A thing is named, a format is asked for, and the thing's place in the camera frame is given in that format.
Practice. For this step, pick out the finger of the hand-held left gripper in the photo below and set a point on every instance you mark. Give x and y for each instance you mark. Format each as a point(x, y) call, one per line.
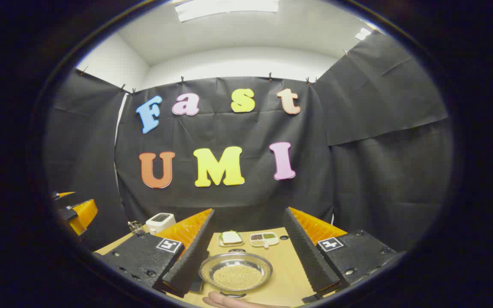
point(62, 195)
point(84, 213)

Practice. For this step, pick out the black backdrop cloth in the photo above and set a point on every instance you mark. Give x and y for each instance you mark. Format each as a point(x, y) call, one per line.
point(238, 196)

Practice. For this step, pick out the white divided tray of beans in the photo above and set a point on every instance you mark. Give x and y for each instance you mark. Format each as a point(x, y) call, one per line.
point(264, 239)

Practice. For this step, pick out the white toaster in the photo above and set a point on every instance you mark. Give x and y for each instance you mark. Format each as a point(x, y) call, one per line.
point(160, 222)

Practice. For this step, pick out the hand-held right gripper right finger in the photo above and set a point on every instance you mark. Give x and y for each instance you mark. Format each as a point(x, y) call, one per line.
point(310, 256)

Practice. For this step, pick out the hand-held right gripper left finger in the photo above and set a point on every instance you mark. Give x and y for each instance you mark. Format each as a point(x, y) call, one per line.
point(193, 261)

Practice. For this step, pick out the sandwich on white plate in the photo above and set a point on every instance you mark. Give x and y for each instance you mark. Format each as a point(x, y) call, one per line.
point(230, 238)

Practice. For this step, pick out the small ceiling light panel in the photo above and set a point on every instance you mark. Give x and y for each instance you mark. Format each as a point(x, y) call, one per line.
point(363, 34)

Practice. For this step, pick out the large ceiling light panel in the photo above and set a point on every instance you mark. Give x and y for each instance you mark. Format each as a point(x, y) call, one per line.
point(227, 7)

